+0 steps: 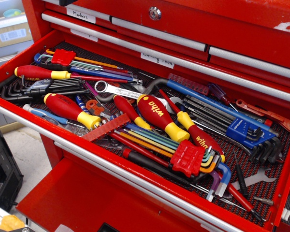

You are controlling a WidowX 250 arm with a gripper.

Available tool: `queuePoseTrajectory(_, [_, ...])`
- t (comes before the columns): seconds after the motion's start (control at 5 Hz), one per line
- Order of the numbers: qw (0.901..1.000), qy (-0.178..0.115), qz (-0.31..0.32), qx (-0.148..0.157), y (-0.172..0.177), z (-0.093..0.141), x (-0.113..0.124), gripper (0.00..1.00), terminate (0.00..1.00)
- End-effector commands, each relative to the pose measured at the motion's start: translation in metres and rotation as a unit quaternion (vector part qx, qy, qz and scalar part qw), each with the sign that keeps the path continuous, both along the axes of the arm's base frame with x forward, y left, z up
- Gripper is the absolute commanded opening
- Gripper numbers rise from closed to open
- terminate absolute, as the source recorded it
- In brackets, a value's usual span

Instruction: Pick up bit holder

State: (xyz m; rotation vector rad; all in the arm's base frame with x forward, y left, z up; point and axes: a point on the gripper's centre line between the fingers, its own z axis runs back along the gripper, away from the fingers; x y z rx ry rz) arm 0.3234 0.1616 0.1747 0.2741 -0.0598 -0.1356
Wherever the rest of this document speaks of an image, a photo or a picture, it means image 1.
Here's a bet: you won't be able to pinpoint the red bit holder strip front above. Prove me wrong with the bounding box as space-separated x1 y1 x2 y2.
82 114 131 142

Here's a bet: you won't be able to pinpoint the red bit holder strip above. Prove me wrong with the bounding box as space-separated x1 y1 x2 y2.
82 114 131 142
168 73 209 96

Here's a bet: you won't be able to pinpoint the red bit holder strip back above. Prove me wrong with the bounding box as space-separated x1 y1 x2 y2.
168 73 209 96

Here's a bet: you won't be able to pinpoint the colourful hex keys red holder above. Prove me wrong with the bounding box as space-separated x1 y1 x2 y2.
115 124 231 199

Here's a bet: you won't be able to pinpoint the black hex keys blue holder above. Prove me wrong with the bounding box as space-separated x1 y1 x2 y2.
183 95 283 163

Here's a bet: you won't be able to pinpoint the loose silver screwdriver bit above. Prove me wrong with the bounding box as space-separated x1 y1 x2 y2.
253 196 274 206

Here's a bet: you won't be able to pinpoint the red metal tool chest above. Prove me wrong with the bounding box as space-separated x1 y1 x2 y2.
16 0 290 232

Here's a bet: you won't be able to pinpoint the large red yellow Wiha screwdriver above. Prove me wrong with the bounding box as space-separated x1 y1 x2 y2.
137 94 190 143

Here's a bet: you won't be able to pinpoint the small red yellow screwdriver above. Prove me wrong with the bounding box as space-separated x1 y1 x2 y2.
113 95 152 130

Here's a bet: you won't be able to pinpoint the orange black utility tool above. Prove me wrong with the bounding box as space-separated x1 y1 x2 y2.
86 100 116 120

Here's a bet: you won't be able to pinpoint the silver combination wrench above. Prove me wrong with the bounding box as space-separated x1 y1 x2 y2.
94 81 183 114

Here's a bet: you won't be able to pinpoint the white label cutting tools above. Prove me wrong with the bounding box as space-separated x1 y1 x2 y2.
140 53 174 69

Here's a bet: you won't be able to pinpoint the red yellow Wiha screwdriver right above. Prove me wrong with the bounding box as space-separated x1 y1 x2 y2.
159 88 225 162

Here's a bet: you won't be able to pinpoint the red yellow screwdriver front left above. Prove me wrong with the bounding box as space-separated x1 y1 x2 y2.
43 93 101 130

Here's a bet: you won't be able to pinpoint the blue white screwdriver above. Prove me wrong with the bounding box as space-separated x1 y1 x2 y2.
23 104 88 134

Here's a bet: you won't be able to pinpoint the open red tool drawer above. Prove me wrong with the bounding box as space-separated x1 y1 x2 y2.
0 27 290 232

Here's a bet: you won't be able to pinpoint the back colourful hex key set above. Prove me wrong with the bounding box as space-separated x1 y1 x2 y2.
35 49 143 85

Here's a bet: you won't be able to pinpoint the silver cabinet lock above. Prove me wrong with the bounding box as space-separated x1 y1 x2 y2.
148 6 161 21

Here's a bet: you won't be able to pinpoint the black mesh drawer liner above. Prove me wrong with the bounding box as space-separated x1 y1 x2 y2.
0 40 290 232

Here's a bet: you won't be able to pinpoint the lower open red drawer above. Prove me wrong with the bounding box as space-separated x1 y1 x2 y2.
15 157 203 232

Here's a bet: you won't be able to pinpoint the long red shaft screwdriver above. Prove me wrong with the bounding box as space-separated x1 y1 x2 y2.
108 131 263 222

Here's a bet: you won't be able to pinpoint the black hex key set left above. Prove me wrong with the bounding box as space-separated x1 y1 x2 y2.
0 78 89 104

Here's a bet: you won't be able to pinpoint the red yellow screwdriver back left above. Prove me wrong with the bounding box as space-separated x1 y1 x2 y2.
14 65 129 83

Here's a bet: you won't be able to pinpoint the white label markers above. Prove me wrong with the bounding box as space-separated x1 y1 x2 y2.
66 8 96 24

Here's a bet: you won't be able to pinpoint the small black precision screwdriver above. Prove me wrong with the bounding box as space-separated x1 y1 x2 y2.
233 150 248 198

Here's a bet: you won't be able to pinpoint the thin flat silver spanner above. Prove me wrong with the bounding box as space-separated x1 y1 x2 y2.
245 167 276 187

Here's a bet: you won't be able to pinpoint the orange red flat wrench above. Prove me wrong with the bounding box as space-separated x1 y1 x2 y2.
236 99 290 132

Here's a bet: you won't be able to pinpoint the black equipment case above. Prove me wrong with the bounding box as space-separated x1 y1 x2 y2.
0 131 24 211

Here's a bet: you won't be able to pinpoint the cardboard box on shelf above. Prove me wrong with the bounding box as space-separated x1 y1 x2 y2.
0 22 32 48

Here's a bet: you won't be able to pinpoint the blue handled hex wrench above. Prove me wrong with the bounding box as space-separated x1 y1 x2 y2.
144 78 279 137

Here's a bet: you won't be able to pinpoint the purple handled small screwdriver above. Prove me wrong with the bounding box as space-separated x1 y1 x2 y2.
207 83 239 112

